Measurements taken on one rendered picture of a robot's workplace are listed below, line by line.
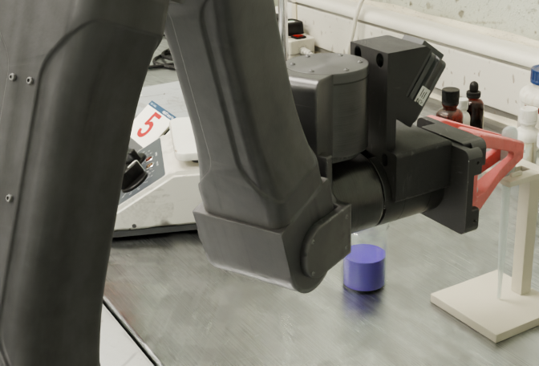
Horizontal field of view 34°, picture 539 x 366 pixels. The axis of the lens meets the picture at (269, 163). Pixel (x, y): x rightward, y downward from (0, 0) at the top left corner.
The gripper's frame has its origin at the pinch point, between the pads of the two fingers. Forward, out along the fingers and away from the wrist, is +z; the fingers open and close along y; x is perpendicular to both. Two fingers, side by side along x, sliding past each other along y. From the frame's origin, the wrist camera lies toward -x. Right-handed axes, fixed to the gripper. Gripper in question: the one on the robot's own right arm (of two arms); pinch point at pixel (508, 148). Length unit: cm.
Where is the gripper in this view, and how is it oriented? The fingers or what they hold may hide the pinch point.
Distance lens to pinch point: 73.0
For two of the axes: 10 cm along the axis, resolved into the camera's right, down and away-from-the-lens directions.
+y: -5.1, -3.0, 8.1
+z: 8.6, -2.1, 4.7
